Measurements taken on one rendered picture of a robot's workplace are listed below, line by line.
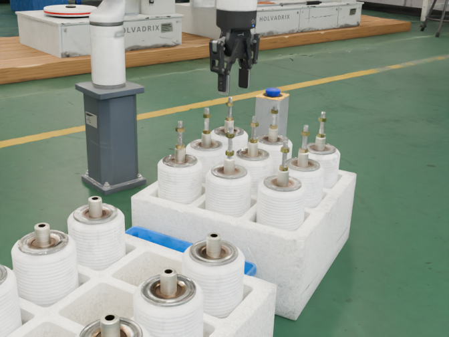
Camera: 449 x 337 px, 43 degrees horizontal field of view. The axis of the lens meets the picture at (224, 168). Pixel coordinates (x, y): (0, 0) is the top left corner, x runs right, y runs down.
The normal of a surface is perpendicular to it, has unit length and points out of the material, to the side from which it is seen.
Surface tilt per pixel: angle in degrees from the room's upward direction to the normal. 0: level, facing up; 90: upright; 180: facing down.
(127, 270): 90
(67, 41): 90
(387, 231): 0
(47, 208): 0
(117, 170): 90
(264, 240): 90
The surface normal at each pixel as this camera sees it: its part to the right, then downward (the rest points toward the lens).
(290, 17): 0.65, 0.30
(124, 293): -0.50, 0.31
